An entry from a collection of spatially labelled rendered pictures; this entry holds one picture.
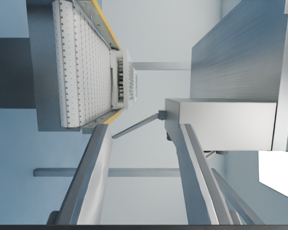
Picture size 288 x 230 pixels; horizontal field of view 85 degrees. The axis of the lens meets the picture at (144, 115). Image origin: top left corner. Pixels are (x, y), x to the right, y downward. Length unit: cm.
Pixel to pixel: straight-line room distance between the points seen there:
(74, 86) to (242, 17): 48
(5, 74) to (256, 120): 65
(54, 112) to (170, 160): 356
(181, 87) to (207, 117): 355
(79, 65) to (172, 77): 357
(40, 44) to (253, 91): 51
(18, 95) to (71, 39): 27
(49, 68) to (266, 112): 47
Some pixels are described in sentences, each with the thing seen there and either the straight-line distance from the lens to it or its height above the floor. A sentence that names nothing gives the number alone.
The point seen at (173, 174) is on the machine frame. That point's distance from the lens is 157.
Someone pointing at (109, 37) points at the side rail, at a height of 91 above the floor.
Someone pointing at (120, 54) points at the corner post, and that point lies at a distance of 69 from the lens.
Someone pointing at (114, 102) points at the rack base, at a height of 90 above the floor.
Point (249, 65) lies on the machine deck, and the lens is 50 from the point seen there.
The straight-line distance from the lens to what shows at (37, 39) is 44.
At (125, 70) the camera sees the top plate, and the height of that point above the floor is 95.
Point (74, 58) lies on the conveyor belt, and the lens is 38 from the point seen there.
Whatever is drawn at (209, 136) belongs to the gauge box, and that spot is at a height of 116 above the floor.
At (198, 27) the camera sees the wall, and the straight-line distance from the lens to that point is 452.
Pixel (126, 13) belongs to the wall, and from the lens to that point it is 453.
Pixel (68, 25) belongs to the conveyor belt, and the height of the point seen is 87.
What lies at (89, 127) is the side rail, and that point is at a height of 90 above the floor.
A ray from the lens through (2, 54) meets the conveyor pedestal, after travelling 61.
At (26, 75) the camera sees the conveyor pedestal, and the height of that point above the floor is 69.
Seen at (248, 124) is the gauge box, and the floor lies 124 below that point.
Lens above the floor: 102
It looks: level
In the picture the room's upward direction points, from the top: 90 degrees clockwise
